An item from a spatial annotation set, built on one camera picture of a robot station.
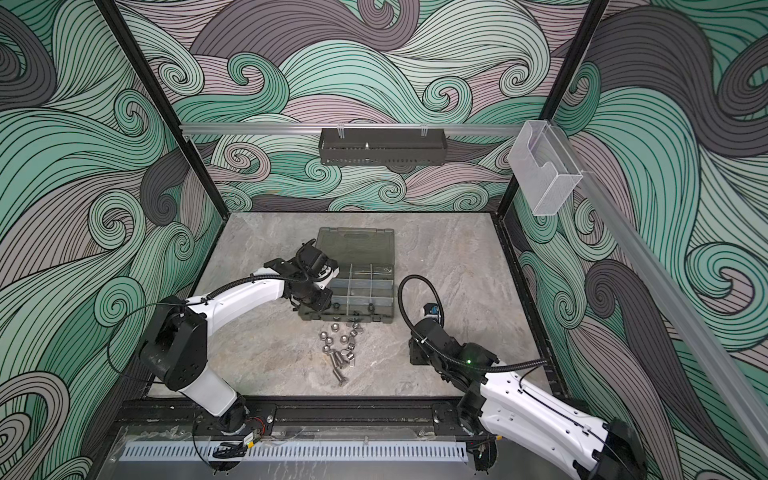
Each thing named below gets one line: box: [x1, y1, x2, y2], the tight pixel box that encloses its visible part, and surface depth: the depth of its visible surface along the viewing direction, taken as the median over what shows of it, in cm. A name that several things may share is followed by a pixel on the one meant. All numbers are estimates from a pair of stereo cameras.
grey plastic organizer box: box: [298, 227, 395, 324], surface depth 100 cm
